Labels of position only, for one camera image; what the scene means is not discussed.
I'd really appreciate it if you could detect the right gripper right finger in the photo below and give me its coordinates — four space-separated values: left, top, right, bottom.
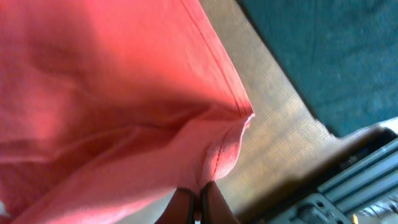
200 181 240 224

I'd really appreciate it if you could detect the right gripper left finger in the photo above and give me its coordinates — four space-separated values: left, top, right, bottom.
155 188 196 224

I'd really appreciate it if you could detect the dark teal t-shirt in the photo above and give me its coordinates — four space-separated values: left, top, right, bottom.
239 0 397 138

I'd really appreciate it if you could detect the red t-shirt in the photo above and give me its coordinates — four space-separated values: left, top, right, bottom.
1 0 254 223

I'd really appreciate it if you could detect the aluminium frame rail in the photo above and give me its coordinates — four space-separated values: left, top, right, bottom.
268 139 397 224

